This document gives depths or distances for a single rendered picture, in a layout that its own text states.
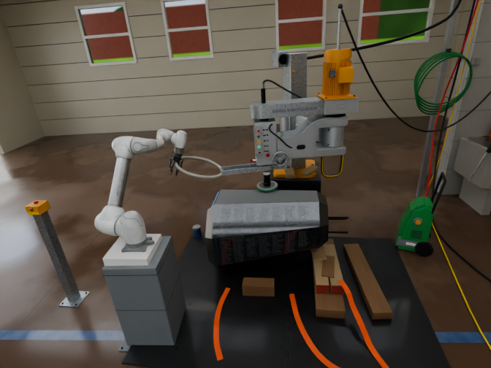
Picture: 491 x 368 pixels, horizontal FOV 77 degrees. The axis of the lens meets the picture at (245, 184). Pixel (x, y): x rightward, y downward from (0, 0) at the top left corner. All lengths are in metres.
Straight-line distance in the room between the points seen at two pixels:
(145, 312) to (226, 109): 7.11
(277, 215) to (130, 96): 7.44
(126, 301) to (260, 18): 7.50
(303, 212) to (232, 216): 0.66
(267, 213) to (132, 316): 1.39
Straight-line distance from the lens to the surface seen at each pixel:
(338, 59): 2.89
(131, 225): 2.33
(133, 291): 2.52
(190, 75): 9.03
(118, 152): 2.52
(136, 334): 2.86
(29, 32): 10.78
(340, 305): 2.92
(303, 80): 3.47
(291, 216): 2.86
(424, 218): 3.62
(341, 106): 2.93
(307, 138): 2.94
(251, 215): 2.87
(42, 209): 3.09
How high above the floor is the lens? 2.19
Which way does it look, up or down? 25 degrees down
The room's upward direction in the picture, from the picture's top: 4 degrees counter-clockwise
